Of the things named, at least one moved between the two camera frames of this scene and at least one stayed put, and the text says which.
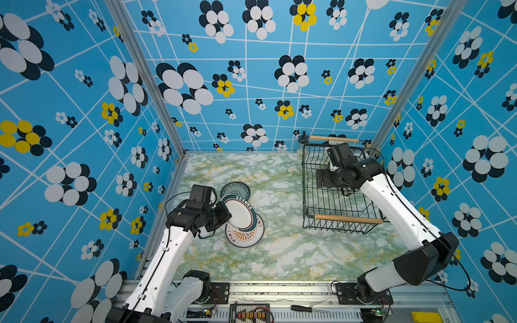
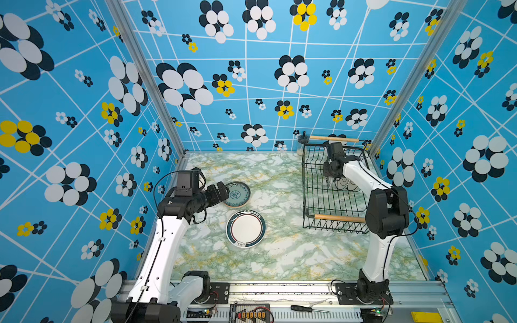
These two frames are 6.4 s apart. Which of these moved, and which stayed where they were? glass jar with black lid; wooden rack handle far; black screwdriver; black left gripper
Moved: black left gripper
Stayed: glass jar with black lid; wooden rack handle far; black screwdriver
